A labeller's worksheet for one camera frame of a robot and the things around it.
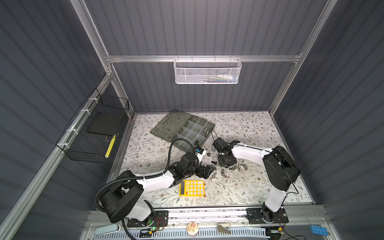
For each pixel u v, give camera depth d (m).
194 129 1.08
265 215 0.66
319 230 0.69
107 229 0.69
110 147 0.69
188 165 0.66
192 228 0.71
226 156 0.69
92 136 0.72
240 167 0.91
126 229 0.69
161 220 0.72
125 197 0.43
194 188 0.82
